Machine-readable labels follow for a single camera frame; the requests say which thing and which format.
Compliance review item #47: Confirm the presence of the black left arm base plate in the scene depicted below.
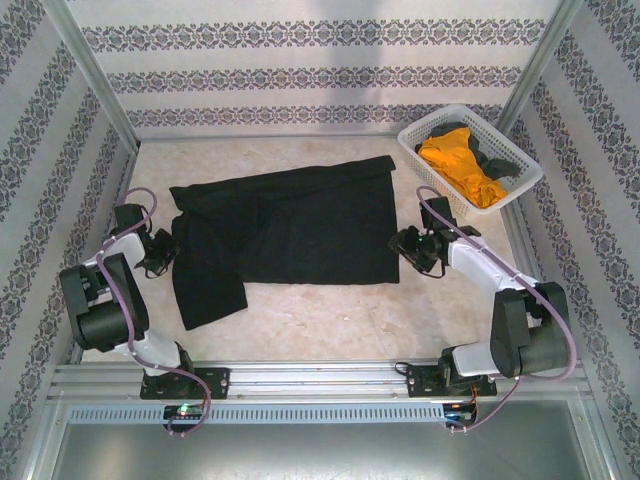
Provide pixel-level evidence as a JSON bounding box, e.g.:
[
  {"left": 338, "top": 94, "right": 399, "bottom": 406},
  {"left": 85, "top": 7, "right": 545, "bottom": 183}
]
[{"left": 139, "top": 367, "right": 231, "bottom": 401}]

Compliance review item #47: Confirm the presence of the aluminium frame post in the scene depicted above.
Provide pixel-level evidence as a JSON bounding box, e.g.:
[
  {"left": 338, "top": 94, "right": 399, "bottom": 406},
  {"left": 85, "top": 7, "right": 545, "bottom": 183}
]
[
  {"left": 498, "top": 0, "right": 585, "bottom": 132},
  {"left": 38, "top": 0, "right": 142, "bottom": 147}
]

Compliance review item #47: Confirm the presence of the aluminium mounting rail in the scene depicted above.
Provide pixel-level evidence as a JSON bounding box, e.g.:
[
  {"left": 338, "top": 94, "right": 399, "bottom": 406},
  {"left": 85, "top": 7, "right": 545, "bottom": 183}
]
[{"left": 49, "top": 360, "right": 587, "bottom": 397}]

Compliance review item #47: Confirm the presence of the orange t-shirt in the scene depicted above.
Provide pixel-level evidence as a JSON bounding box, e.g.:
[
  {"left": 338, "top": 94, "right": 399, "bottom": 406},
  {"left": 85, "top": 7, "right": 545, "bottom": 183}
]
[{"left": 417, "top": 127, "right": 510, "bottom": 209}]

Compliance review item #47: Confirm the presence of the grey metal shelf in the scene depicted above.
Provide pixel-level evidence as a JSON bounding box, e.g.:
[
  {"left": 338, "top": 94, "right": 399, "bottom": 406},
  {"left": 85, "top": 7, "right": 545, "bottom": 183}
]
[{"left": 29, "top": 394, "right": 619, "bottom": 480}]

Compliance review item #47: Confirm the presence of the white plastic basket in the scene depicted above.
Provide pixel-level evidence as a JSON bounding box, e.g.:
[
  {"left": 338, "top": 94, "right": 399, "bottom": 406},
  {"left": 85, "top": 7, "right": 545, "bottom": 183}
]
[{"left": 397, "top": 103, "right": 545, "bottom": 217}]

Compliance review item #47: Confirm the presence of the grey slotted cable duct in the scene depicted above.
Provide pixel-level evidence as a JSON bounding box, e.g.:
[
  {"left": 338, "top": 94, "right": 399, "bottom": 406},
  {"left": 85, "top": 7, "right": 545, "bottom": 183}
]
[{"left": 67, "top": 403, "right": 447, "bottom": 423}]

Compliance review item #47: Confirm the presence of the black t-shirt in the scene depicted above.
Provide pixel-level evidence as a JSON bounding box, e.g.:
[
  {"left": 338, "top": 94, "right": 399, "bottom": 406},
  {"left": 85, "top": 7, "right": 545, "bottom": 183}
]
[{"left": 168, "top": 155, "right": 401, "bottom": 332}]

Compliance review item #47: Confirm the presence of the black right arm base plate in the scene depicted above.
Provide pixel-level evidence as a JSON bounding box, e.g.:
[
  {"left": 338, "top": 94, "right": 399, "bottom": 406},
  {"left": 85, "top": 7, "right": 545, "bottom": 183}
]
[{"left": 406, "top": 363, "right": 499, "bottom": 399}]

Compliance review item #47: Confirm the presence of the dark grey t-shirt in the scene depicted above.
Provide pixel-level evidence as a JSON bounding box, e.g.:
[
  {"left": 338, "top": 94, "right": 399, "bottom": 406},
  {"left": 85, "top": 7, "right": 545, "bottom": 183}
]
[{"left": 428, "top": 121, "right": 522, "bottom": 179}]

